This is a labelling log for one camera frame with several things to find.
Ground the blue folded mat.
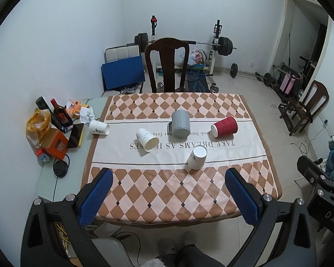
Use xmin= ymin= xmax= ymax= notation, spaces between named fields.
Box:
xmin=101 ymin=56 xmax=145 ymax=90

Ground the dark bottle with red cap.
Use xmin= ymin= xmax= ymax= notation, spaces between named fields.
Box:
xmin=51 ymin=98 xmax=73 ymax=128

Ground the red ripple paper cup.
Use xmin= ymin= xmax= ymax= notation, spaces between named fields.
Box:
xmin=211 ymin=116 xmax=238 ymax=138

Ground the white red plastic bag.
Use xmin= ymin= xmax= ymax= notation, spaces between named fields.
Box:
xmin=176 ymin=48 xmax=206 ymax=66

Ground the grey ribbed mug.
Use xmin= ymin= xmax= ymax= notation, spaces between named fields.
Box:
xmin=167 ymin=110 xmax=191 ymax=139

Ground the black yellow flat box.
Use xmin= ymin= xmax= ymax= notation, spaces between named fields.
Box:
xmin=67 ymin=123 xmax=84 ymax=149

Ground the white padded bench cushion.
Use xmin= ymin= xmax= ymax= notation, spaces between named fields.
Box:
xmin=104 ymin=45 xmax=141 ymax=63

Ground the dark wooden chair at right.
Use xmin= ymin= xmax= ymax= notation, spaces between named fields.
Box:
xmin=278 ymin=80 xmax=330 ymax=136

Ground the white paper cup with birds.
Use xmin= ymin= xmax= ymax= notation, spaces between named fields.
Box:
xmin=187 ymin=145 xmax=208 ymax=170

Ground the white weight bench rack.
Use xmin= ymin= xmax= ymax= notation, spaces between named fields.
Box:
xmin=148 ymin=15 xmax=223 ymax=77

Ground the orange box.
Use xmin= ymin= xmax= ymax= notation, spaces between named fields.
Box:
xmin=41 ymin=128 xmax=68 ymax=160

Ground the black computer mouse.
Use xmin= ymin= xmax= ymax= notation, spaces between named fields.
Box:
xmin=53 ymin=160 xmax=69 ymax=178

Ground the white paper cup at edge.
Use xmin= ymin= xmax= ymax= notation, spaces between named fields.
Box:
xmin=88 ymin=120 xmax=110 ymax=136

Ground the dark wooden chair behind table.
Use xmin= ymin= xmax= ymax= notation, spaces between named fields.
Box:
xmin=145 ymin=37 xmax=189 ymax=93

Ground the checkered brown pink tablecloth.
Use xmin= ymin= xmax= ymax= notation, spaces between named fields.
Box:
xmin=82 ymin=93 xmax=282 ymax=225

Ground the white paper cup lying open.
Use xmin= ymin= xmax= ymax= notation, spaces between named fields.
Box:
xmin=136 ymin=128 xmax=160 ymax=152

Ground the yellow plastic bag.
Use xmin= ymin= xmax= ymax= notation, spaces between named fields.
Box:
xmin=26 ymin=109 xmax=51 ymax=148

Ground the crumpled white paper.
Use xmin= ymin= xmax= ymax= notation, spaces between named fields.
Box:
xmin=79 ymin=107 xmax=95 ymax=124

